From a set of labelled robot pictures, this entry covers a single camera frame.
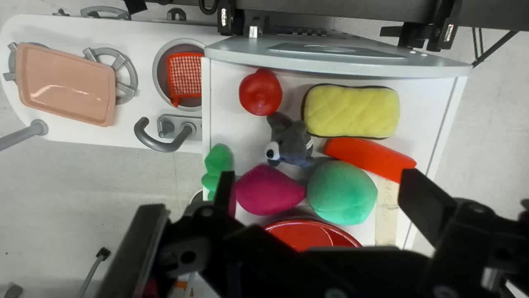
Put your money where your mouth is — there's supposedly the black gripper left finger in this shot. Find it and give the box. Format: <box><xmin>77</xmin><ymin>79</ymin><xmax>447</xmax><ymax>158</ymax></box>
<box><xmin>214</xmin><ymin>168</ymin><xmax>240</xmax><ymax>221</ymax></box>

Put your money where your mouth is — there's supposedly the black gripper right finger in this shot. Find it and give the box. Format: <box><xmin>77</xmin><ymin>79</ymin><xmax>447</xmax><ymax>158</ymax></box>
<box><xmin>397</xmin><ymin>167</ymin><xmax>462</xmax><ymax>253</ymax></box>

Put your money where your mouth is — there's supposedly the round green plush toy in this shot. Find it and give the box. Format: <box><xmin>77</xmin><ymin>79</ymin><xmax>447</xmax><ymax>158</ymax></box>
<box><xmin>307</xmin><ymin>158</ymin><xmax>381</xmax><ymax>226</ymax></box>

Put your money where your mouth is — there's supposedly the pink radish plush toy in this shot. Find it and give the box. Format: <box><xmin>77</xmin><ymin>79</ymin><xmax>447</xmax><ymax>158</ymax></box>
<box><xmin>201</xmin><ymin>142</ymin><xmax>308</xmax><ymax>216</ymax></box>

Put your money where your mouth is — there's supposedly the grey toy faucet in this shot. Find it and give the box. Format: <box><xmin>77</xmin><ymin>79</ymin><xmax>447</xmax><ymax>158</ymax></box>
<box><xmin>133</xmin><ymin>112</ymin><xmax>199</xmax><ymax>154</ymax></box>

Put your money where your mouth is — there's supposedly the grey raccoon plush toy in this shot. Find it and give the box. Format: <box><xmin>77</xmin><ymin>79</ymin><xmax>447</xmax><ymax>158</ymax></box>
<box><xmin>265</xmin><ymin>110</ymin><xmax>318</xmax><ymax>168</ymax></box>

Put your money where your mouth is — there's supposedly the red bowl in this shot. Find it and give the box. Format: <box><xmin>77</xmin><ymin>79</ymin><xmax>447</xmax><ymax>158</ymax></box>
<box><xmin>264</xmin><ymin>216</ymin><xmax>364</xmax><ymax>253</ymax></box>

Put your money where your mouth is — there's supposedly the red tomato plush toy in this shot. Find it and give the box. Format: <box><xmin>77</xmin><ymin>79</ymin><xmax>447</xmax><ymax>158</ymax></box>
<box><xmin>239</xmin><ymin>67</ymin><xmax>285</xmax><ymax>117</ymax></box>

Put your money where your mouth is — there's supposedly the yellow sponge plush toy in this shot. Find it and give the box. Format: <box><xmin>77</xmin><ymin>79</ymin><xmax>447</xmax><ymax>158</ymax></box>
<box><xmin>302</xmin><ymin>82</ymin><xmax>402</xmax><ymax>140</ymax></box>

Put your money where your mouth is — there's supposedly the orange toy strainer basket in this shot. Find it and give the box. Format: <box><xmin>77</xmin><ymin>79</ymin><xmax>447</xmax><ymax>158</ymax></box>
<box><xmin>164</xmin><ymin>51</ymin><xmax>206</xmax><ymax>107</ymax></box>

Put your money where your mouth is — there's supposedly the grey toy burner grate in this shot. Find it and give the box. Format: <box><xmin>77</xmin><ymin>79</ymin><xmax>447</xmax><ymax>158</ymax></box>
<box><xmin>82</xmin><ymin>46</ymin><xmax>141</xmax><ymax>105</ymax></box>

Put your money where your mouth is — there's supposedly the white toy kitchen counter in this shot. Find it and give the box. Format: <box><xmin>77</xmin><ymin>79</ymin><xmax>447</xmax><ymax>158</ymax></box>
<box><xmin>0</xmin><ymin>13</ymin><xmax>234</xmax><ymax>154</ymax></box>

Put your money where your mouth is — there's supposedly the orange rectangular block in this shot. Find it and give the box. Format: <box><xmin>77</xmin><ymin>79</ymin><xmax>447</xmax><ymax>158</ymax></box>
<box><xmin>323</xmin><ymin>135</ymin><xmax>419</xmax><ymax>185</ymax></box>

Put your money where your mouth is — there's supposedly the white cabinet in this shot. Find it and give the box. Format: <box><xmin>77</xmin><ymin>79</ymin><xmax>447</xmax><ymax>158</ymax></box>
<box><xmin>201</xmin><ymin>54</ymin><xmax>470</xmax><ymax>250</ymax></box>

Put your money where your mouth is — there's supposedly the pale blue curved shelf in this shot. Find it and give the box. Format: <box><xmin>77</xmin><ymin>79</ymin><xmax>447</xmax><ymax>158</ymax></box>
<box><xmin>204</xmin><ymin>33</ymin><xmax>475</xmax><ymax>79</ymax></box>

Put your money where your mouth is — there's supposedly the black clamp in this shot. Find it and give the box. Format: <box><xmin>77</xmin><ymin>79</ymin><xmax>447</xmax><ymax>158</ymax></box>
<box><xmin>214</xmin><ymin>0</ymin><xmax>245</xmax><ymax>38</ymax></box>
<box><xmin>379</xmin><ymin>0</ymin><xmax>462</xmax><ymax>53</ymax></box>

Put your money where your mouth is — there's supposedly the pink plastic tray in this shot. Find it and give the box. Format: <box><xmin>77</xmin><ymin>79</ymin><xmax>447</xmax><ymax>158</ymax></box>
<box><xmin>14</xmin><ymin>41</ymin><xmax>120</xmax><ymax>129</ymax></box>

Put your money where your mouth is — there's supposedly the grey cable with black plug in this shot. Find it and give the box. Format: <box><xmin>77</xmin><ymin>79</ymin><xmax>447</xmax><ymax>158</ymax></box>
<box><xmin>77</xmin><ymin>246</ymin><xmax>113</xmax><ymax>298</ymax></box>

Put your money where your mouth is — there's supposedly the grey toy handle bar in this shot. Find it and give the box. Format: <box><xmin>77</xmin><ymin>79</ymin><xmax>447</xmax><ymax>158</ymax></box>
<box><xmin>0</xmin><ymin>117</ymin><xmax>50</xmax><ymax>152</ymax></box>

